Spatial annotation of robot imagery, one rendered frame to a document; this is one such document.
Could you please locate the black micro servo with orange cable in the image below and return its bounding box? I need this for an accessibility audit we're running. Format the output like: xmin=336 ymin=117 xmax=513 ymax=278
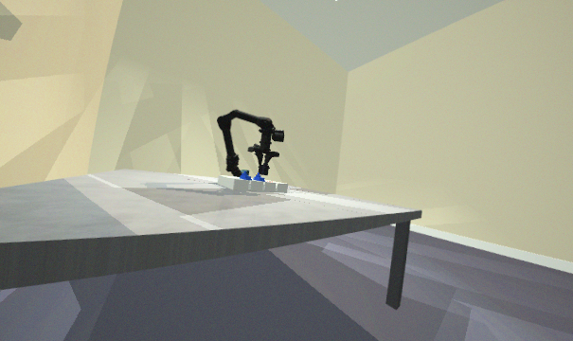
xmin=258 ymin=161 xmax=270 ymax=175

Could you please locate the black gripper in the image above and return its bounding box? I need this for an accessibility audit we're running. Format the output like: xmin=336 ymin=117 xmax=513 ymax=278
xmin=247 ymin=139 xmax=279 ymax=166

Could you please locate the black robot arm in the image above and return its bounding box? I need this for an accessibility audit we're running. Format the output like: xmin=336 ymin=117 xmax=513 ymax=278
xmin=217 ymin=110 xmax=284 ymax=177

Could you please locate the white flat deck plate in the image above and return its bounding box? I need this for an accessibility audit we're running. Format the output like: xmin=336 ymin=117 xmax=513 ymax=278
xmin=218 ymin=171 xmax=288 ymax=192

